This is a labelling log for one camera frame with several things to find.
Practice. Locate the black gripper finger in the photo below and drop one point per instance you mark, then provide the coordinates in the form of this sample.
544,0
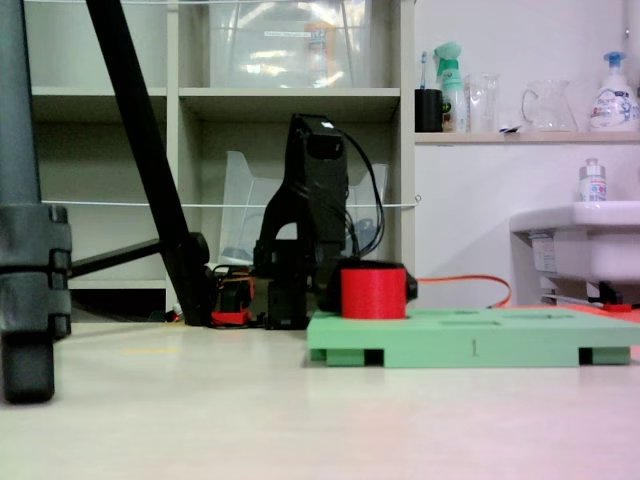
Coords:
331,290
411,287

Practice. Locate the red cylinder block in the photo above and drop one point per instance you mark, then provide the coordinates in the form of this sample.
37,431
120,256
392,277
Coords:
372,295

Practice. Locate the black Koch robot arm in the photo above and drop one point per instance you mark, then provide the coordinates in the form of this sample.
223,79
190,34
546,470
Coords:
310,200

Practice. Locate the green shape sorter board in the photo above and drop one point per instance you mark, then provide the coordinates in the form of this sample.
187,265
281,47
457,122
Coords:
450,340

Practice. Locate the red table clamp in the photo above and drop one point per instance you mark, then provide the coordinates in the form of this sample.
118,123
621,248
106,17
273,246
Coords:
231,316

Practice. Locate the black cup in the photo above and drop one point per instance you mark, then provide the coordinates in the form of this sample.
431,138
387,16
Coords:
428,110

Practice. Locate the green spray bottle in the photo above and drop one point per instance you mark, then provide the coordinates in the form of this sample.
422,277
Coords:
452,95

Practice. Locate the beige shelf unit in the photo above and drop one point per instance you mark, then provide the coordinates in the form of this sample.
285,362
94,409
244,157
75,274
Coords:
285,97

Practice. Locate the clear glass beaker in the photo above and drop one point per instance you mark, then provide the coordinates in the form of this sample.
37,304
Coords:
484,105

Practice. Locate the white sink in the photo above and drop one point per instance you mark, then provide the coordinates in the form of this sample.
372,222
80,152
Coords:
600,240

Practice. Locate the blue toothbrush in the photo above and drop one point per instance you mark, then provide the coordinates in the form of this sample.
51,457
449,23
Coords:
424,70

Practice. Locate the small clear sanitizer bottle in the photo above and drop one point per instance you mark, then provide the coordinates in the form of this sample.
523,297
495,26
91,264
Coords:
592,182

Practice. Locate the black tripod brace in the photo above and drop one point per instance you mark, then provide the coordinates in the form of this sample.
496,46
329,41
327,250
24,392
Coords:
115,255

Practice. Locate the clear glass pitcher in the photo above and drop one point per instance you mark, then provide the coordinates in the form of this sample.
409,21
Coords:
550,107

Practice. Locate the black tripod leg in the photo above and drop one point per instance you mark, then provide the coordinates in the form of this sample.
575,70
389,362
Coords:
22,250
145,150

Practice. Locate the clear plastic storage box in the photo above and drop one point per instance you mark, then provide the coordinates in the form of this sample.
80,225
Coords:
290,45

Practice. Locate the wooden wall ledge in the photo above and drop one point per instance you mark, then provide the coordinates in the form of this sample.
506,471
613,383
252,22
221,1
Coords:
525,138

